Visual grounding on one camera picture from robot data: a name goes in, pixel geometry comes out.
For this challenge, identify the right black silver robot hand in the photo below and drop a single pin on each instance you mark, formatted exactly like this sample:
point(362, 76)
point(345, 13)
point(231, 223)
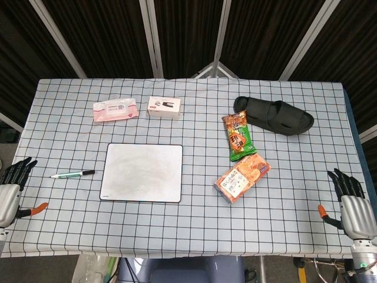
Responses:
point(355, 215)

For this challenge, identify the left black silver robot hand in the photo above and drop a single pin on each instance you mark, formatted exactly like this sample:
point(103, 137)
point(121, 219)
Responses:
point(10, 197)

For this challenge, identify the white marker pen black cap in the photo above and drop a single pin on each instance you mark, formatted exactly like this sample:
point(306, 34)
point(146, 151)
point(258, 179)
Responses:
point(69, 175)

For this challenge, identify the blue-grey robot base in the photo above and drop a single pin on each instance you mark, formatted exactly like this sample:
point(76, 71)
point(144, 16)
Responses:
point(182, 269)

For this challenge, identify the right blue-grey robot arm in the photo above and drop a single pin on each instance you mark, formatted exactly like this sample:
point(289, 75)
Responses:
point(363, 256)

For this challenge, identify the yellow upright bar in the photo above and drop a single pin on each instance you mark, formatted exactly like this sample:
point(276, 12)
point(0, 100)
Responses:
point(301, 271)

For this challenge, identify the clear plastic bag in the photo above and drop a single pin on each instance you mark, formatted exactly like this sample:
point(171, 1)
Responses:
point(94, 268)

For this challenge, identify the orange blue biscuit box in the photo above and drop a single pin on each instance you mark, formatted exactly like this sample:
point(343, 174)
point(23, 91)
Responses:
point(243, 178)

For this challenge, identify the black rubber slipper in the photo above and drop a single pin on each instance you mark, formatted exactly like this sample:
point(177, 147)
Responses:
point(274, 115)

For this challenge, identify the white drawing board black rim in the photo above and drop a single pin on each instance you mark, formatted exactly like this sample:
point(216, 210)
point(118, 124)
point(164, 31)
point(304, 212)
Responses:
point(141, 172)

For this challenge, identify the pink wet wipes pack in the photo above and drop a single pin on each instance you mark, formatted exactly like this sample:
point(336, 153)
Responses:
point(115, 110)

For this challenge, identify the green orange snack bag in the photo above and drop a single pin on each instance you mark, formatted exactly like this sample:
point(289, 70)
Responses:
point(239, 135)

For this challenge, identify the blue checkered tablecloth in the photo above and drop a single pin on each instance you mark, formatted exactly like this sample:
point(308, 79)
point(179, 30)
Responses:
point(191, 227)

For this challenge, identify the small white pink carton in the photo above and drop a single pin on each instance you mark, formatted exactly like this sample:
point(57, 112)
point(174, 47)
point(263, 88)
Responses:
point(164, 108)

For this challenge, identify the white triangular screen foot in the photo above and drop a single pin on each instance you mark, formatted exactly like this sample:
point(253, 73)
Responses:
point(216, 69)

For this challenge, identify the white screen frame post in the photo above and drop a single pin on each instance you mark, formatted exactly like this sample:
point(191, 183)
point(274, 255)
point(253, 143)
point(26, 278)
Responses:
point(59, 38)
point(306, 38)
point(220, 38)
point(153, 38)

